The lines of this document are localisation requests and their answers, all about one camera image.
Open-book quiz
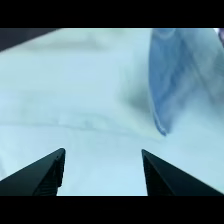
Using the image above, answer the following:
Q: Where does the light blue shirt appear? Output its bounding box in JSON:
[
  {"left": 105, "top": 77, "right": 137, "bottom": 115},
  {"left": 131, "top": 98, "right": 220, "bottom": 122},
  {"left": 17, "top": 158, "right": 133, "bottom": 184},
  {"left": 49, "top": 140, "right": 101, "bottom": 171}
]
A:
[{"left": 0, "top": 28, "right": 224, "bottom": 197}]

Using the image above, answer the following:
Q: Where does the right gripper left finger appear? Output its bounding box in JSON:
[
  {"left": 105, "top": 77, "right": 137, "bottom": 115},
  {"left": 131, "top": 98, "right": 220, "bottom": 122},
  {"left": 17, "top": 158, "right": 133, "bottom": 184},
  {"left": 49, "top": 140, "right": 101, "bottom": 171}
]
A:
[{"left": 0, "top": 147, "right": 67, "bottom": 197}]

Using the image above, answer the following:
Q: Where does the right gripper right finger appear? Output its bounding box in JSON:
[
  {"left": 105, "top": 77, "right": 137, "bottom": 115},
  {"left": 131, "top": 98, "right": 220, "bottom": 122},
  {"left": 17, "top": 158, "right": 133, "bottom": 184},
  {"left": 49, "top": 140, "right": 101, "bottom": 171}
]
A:
[{"left": 141, "top": 148, "right": 224, "bottom": 197}]

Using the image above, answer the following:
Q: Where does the blue garment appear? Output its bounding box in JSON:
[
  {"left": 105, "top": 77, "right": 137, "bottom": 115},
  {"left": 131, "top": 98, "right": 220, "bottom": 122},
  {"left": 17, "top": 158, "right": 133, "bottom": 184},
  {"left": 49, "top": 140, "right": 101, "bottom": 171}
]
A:
[{"left": 147, "top": 28, "right": 224, "bottom": 137}]

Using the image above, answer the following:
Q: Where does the purple garment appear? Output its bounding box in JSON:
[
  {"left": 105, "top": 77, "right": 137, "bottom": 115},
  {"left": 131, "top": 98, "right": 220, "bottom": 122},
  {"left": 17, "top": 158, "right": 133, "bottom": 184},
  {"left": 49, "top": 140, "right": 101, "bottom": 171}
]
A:
[{"left": 215, "top": 28, "right": 224, "bottom": 40}]

